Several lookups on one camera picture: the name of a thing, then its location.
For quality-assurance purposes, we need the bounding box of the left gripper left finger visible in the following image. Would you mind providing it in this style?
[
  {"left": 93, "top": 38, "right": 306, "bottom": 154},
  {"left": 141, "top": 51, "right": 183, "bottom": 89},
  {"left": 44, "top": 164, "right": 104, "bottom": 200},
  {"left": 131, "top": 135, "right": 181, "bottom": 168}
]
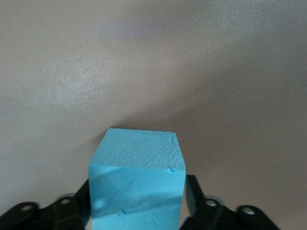
[{"left": 0, "top": 178, "right": 93, "bottom": 230}]

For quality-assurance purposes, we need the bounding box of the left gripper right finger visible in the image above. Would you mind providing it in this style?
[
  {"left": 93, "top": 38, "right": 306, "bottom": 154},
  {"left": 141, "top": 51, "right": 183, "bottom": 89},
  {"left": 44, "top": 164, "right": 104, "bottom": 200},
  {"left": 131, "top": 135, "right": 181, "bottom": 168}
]
[{"left": 178, "top": 174, "right": 281, "bottom": 230}]

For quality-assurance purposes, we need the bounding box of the blue foam cube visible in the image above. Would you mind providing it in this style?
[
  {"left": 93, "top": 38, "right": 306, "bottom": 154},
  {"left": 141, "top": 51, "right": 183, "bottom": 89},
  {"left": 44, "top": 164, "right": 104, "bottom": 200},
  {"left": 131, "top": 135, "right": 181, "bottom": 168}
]
[{"left": 87, "top": 127, "right": 187, "bottom": 230}]

